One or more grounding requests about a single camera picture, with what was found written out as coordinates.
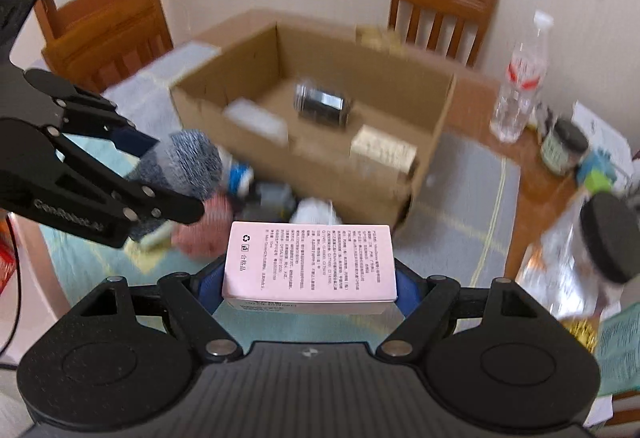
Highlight green label black-lid jar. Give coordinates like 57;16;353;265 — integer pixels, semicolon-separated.
540;117;589;176

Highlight wooden chair at left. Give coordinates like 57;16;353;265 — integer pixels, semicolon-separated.
42;0;174;94

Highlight blue knitted sock roll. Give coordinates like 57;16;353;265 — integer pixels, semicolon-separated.
125;129;222;227

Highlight wooden chair at back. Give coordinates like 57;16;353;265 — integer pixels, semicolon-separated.
387;0;498;68

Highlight brown cardboard box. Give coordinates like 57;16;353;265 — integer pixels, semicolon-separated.
171;22;456;228

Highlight clear plastic water bottle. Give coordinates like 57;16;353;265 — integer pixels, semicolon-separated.
489;10;554;144

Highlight green-lid spice jar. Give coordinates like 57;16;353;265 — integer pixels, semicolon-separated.
582;168;614;195

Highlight dark jar silver lid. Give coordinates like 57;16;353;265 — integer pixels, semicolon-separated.
293;82;352;129

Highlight blue checked tablecloth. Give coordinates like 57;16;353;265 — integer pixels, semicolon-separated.
29;41;522;354

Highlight white sock roll blue stripe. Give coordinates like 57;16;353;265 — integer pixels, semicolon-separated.
218;146;254;199

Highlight beige small box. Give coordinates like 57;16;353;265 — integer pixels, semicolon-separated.
350;125;418;176

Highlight silver foil bag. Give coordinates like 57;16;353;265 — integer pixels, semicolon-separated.
516;201;617;321

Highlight pink knitted sock roll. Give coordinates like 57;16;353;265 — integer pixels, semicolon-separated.
171;194;233;259

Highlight pink printed box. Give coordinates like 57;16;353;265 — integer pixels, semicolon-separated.
222;221;398;314

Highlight grey plush toy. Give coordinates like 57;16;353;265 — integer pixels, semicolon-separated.
243;182;297;222

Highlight blue small container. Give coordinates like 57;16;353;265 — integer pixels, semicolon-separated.
576;149;617;185

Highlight large black-lid jar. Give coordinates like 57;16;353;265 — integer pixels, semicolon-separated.
570;192;639;285

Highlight white flat packet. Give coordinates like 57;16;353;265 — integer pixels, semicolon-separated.
222;98;288;146

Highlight wooden chair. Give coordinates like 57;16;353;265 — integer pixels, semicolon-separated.
387;0;498;68
42;0;174;94

